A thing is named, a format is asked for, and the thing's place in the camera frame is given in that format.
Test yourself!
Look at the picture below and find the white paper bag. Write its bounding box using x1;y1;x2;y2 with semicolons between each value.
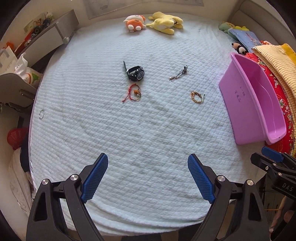
0;46;18;75

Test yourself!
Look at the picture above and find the red patterned quilt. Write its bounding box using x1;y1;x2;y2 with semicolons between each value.
245;53;295;157

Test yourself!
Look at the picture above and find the yellow plush toy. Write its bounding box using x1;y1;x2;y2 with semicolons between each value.
146;11;184;35

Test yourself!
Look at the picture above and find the grey bedside drawer cabinet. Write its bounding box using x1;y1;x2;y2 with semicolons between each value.
17;9;79;67

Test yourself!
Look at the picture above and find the white quilted bedspread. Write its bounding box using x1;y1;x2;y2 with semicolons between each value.
30;14;265;236

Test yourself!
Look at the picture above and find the white plastic bag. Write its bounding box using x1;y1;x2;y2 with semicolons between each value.
14;53;43;88

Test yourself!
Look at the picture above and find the green plush toy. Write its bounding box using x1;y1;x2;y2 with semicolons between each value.
218;22;249;33

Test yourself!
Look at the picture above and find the dark cord with charm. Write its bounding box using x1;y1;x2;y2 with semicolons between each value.
169;65;188;81

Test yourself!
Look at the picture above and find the red string bracelet with beads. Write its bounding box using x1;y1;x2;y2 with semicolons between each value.
122;83;142;103

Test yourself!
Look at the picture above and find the orange white plush toy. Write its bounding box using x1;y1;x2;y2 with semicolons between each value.
123;15;146;32

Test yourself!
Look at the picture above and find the pink plastic basin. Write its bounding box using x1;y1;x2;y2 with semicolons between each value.
219;53;287;145

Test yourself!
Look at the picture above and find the black wrist watch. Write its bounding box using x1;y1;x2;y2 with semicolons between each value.
123;61;144;82

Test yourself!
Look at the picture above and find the blue small pillow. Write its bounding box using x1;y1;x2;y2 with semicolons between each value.
228;29;262;53

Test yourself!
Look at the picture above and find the gold bead bracelet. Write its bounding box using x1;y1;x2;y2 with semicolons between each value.
190;90;206;104

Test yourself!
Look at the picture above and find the yellow striped quilt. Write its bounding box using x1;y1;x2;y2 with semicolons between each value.
252;43;296;158

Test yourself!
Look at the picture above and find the panda plush toy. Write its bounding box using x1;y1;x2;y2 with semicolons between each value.
232;43;248;55

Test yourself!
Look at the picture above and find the red basket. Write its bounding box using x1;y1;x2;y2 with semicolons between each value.
6;128;29;150

